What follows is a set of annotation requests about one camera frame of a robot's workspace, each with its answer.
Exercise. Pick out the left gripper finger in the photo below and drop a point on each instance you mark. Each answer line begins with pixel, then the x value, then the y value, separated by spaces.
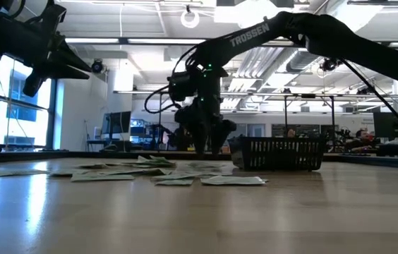
pixel 73 60
pixel 66 74

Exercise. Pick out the round black ceiling camera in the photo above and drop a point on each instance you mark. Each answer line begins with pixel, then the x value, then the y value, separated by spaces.
pixel 96 66

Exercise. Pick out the black slotted plastic basket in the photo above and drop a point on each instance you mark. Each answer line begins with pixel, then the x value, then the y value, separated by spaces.
pixel 276 167

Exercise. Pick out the person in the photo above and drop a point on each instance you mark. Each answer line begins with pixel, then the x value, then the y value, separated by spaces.
pixel 179 141
pixel 291 133
pixel 361 141

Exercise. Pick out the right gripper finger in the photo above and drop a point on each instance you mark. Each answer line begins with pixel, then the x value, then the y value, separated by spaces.
pixel 199 137
pixel 220 135

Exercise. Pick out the silver ventilation duct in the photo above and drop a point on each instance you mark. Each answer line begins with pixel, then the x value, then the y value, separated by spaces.
pixel 301 60

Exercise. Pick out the scattered green flat packets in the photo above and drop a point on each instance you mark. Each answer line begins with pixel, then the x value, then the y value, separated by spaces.
pixel 234 182

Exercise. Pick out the black ceiling mounted camera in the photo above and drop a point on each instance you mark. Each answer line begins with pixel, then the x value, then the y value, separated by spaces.
pixel 329 65
pixel 365 90

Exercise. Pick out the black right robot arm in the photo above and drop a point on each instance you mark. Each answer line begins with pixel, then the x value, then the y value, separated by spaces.
pixel 343 46

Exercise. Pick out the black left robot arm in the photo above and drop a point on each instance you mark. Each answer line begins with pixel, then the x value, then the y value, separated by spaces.
pixel 5 35

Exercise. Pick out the scattered dollar bills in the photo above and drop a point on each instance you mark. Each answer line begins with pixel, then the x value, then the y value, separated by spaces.
pixel 181 175

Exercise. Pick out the large blue framed window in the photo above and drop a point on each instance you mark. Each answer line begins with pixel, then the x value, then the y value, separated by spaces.
pixel 19 116

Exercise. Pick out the black computer monitor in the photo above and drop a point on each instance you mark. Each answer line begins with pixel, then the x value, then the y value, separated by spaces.
pixel 119 121
pixel 394 125

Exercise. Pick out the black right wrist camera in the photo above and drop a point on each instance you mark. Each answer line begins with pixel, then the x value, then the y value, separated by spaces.
pixel 181 86

